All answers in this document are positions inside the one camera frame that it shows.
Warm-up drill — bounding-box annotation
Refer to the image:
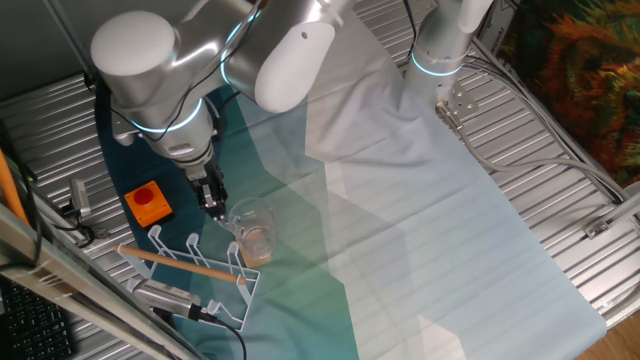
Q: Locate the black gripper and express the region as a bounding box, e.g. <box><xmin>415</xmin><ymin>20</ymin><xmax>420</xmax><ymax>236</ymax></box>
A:
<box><xmin>180</xmin><ymin>155</ymin><xmax>230</xmax><ymax>224</ymax></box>

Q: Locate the clear glass cup with handle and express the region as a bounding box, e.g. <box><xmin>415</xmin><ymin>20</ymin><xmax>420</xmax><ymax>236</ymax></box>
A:
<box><xmin>221</xmin><ymin>196</ymin><xmax>279</xmax><ymax>261</ymax></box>

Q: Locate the wooden rod of rack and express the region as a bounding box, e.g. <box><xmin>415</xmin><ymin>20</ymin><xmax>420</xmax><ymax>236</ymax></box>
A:
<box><xmin>113</xmin><ymin>243</ymin><xmax>248</xmax><ymax>287</ymax></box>

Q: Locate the orange box with red button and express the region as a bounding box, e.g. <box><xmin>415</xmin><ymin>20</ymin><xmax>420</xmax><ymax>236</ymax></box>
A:
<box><xmin>123</xmin><ymin>180</ymin><xmax>175</xmax><ymax>229</ymax></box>

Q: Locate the small wooden block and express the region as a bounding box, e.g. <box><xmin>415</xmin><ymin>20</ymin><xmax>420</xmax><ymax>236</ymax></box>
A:
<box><xmin>236</xmin><ymin>227</ymin><xmax>274</xmax><ymax>269</ymax></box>

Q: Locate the orange stick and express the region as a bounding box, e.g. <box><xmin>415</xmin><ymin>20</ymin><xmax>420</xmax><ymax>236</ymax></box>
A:
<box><xmin>0</xmin><ymin>148</ymin><xmax>30</xmax><ymax>227</ymax></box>

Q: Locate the blue green white tablecloth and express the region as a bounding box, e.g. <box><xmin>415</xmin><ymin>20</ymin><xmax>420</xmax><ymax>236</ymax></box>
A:
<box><xmin>94</xmin><ymin>0</ymin><xmax>609</xmax><ymax>360</ymax></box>

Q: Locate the grey vertical pole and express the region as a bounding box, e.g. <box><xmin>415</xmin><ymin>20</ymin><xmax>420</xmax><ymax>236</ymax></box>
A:
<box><xmin>41</xmin><ymin>0</ymin><xmax>99</xmax><ymax>84</ymax></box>

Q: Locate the black keyboard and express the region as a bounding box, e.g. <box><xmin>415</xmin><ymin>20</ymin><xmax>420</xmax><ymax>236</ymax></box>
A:
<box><xmin>0</xmin><ymin>279</ymin><xmax>77</xmax><ymax>360</ymax></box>

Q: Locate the cardboard box with print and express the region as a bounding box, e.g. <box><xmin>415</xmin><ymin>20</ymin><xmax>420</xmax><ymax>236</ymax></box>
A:
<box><xmin>477</xmin><ymin>0</ymin><xmax>517</xmax><ymax>59</ymax></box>

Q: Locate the colourful patterned cloth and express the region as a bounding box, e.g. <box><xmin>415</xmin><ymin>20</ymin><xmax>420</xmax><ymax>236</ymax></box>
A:
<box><xmin>499</xmin><ymin>0</ymin><xmax>640</xmax><ymax>189</ymax></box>

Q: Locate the white wire cup rack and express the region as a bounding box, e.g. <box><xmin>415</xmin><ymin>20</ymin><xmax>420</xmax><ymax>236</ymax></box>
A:
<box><xmin>115</xmin><ymin>224</ymin><xmax>262</xmax><ymax>334</ymax></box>

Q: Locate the silver depth camera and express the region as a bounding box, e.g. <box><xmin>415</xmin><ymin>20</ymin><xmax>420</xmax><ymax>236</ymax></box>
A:
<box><xmin>126</xmin><ymin>277</ymin><xmax>219</xmax><ymax>324</ymax></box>

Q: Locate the black camera cable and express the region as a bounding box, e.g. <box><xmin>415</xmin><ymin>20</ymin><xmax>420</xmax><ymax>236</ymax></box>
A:
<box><xmin>149</xmin><ymin>305</ymin><xmax>249</xmax><ymax>360</ymax></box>

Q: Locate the small camera on stand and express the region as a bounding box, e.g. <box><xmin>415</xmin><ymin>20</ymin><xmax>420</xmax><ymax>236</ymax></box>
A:
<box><xmin>60</xmin><ymin>177</ymin><xmax>110</xmax><ymax>240</ymax></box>

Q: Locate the aluminium frame bar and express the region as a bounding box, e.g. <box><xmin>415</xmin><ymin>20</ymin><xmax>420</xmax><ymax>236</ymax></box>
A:
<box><xmin>0</xmin><ymin>201</ymin><xmax>204</xmax><ymax>360</ymax></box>

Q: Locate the metal base plate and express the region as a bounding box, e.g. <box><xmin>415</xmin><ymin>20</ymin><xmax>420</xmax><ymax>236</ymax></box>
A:
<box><xmin>434</xmin><ymin>78</ymin><xmax>480</xmax><ymax>120</ymax></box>

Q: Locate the grey hose with connector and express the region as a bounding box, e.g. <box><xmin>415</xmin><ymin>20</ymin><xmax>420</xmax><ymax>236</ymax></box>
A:
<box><xmin>433</xmin><ymin>49</ymin><xmax>632</xmax><ymax>204</ymax></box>

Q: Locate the small metal bracket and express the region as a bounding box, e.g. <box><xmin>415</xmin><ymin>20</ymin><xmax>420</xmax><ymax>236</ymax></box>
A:
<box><xmin>583</xmin><ymin>216</ymin><xmax>613</xmax><ymax>241</ymax></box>

